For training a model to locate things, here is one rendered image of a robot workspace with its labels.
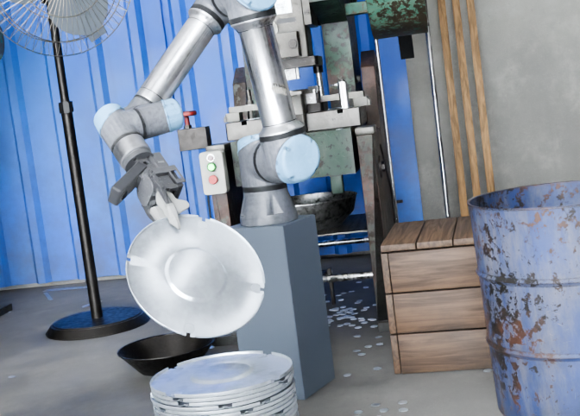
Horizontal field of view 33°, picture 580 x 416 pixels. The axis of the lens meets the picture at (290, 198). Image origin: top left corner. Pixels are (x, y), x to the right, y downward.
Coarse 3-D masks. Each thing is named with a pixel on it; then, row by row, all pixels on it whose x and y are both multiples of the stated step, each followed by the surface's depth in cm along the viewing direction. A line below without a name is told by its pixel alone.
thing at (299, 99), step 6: (294, 90) 313; (300, 90) 314; (306, 90) 309; (312, 90) 324; (294, 96) 314; (300, 96) 314; (294, 102) 314; (300, 102) 314; (294, 108) 314; (300, 108) 314; (306, 108) 319; (300, 114) 314; (300, 120) 314; (306, 126) 315
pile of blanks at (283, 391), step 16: (272, 384) 187; (288, 384) 192; (160, 400) 189; (176, 400) 185; (192, 400) 183; (208, 400) 183; (224, 400) 183; (240, 400) 183; (256, 400) 185; (272, 400) 189; (288, 400) 193
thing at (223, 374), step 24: (192, 360) 209; (216, 360) 208; (240, 360) 206; (264, 360) 203; (288, 360) 201; (168, 384) 194; (192, 384) 192; (216, 384) 190; (240, 384) 188; (264, 384) 185
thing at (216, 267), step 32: (160, 224) 202; (192, 224) 205; (224, 224) 207; (128, 256) 195; (160, 256) 197; (192, 256) 199; (224, 256) 202; (256, 256) 205; (160, 288) 193; (192, 288) 195; (224, 288) 198; (160, 320) 189; (192, 320) 191; (224, 320) 193
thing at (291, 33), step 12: (288, 0) 320; (300, 0) 319; (276, 12) 321; (288, 12) 320; (300, 12) 320; (276, 24) 320; (288, 24) 321; (300, 24) 320; (276, 36) 319; (288, 36) 318; (300, 36) 321; (288, 48) 319; (300, 48) 321
